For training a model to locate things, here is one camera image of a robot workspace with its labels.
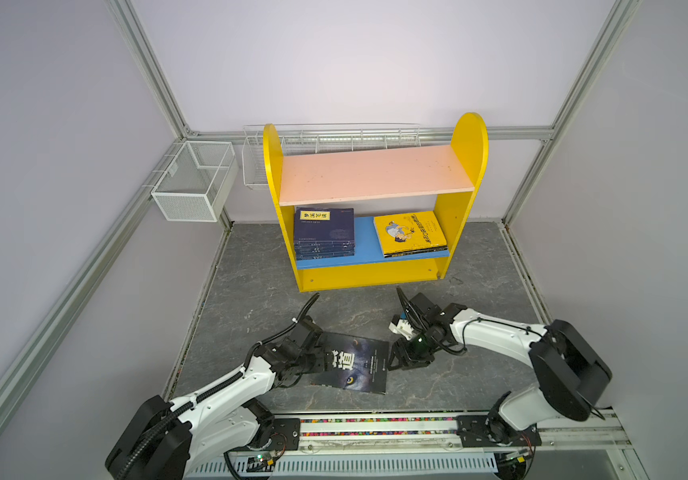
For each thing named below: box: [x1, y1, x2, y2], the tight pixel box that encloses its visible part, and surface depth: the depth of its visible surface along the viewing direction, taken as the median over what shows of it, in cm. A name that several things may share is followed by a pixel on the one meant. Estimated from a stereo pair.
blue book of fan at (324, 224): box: [294, 207, 355, 241], surface depth 93 cm
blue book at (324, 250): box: [294, 245, 355, 256], surface depth 91 cm
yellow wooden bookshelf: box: [263, 112, 489, 293], surface depth 92 cm
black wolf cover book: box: [311, 332, 390, 395], surface depth 85 cm
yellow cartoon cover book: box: [373, 211, 448, 258], surface depth 96 cm
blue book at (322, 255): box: [296, 252, 355, 261], surface depth 93 cm
